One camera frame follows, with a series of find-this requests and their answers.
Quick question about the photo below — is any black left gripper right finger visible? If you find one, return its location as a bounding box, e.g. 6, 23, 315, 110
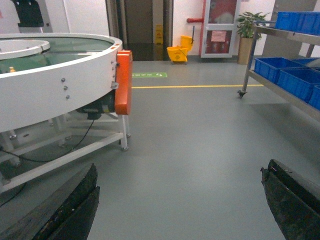
260, 159, 320, 240

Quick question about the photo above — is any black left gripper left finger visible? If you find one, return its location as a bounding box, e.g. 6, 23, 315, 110
0, 164, 100, 240

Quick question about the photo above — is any blue bin lower shelf middle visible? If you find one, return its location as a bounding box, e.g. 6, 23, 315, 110
277, 68, 320, 103

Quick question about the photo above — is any blue bin shelf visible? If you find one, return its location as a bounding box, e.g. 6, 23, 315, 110
277, 68, 320, 103
254, 57, 305, 84

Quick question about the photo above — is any blue bin lower shelf left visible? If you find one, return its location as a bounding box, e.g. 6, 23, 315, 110
254, 57, 305, 84

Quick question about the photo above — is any steel shelf cart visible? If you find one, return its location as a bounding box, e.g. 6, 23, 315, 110
237, 24, 320, 121

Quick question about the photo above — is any white round conveyor machine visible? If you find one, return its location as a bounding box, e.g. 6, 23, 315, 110
0, 33, 130, 192

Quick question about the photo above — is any orange motor cover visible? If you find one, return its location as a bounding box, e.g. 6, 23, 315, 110
115, 50, 133, 115

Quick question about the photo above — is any blue bin on cart top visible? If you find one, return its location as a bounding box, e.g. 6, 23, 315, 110
274, 11, 320, 36

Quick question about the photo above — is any potted green plant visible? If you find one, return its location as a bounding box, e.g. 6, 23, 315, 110
237, 11, 268, 65

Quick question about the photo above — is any yellow mop bucket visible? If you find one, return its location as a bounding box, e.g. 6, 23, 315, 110
166, 35, 194, 63

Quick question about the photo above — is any red fire cabinet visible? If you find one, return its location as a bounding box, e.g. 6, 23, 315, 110
199, 0, 241, 58

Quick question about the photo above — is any yellow wet floor sign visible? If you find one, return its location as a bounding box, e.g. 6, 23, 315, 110
154, 24, 164, 45

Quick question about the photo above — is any black power cable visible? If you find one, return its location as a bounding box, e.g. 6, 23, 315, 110
0, 118, 96, 163

